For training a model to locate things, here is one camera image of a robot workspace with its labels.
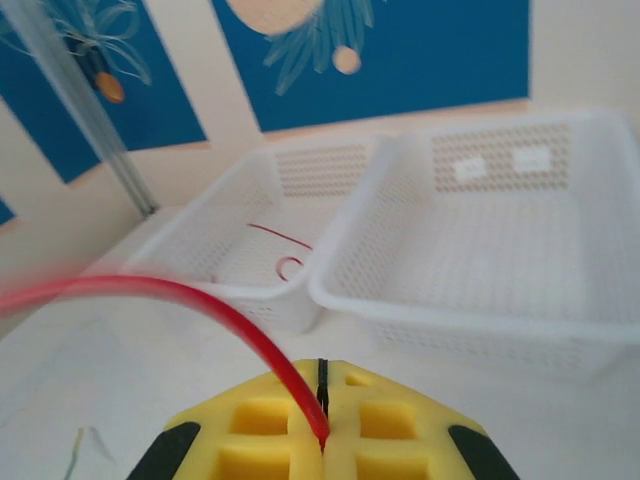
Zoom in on white perforated basket with stickers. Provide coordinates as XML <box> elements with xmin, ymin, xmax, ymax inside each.
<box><xmin>308</xmin><ymin>107</ymin><xmax>640</xmax><ymax>385</ymax></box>

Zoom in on thin red cable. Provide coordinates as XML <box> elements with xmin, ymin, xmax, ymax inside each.
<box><xmin>0</xmin><ymin>222</ymin><xmax>332</xmax><ymax>451</ymax></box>

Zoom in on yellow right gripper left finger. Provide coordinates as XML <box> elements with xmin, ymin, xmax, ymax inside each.
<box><xmin>127</xmin><ymin>358</ymin><xmax>325</xmax><ymax>480</ymax></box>

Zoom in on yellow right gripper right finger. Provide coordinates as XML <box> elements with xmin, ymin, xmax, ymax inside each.
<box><xmin>320</xmin><ymin>358</ymin><xmax>517</xmax><ymax>480</ymax></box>

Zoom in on aluminium frame post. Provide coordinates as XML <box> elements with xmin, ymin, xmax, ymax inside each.
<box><xmin>0</xmin><ymin>0</ymin><xmax>160</xmax><ymax>217</ymax></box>

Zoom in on thin yellow-green cable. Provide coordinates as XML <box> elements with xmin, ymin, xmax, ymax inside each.
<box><xmin>62</xmin><ymin>425</ymin><xmax>117</xmax><ymax>480</ymax></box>

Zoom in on white perforated plastic basket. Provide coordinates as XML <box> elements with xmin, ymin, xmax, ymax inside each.
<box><xmin>122</xmin><ymin>133</ymin><xmax>397</xmax><ymax>335</ymax></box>

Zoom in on white sticker label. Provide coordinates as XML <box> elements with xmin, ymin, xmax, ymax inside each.
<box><xmin>512</xmin><ymin>146</ymin><xmax>552</xmax><ymax>172</ymax></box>
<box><xmin>455</xmin><ymin>158</ymin><xmax>486</xmax><ymax>179</ymax></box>

